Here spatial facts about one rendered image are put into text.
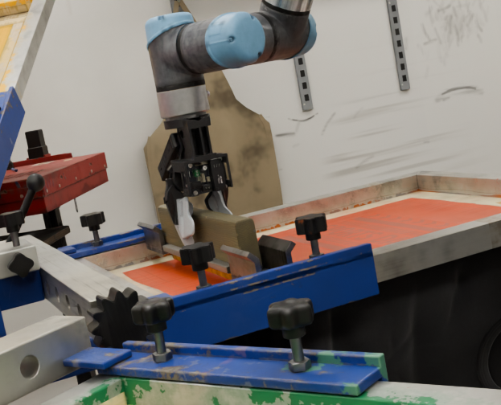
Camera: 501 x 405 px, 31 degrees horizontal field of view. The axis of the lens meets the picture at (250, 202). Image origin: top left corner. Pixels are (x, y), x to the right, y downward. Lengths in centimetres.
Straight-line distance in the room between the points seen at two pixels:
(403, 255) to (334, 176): 256
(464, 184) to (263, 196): 191
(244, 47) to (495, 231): 44
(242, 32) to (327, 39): 254
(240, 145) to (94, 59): 65
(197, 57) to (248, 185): 228
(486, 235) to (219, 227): 38
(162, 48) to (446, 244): 50
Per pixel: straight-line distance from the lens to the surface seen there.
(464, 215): 156
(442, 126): 406
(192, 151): 132
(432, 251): 125
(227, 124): 350
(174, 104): 133
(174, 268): 153
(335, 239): 152
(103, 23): 344
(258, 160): 357
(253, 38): 126
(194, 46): 128
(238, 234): 123
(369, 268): 118
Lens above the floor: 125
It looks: 8 degrees down
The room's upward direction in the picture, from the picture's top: 10 degrees counter-clockwise
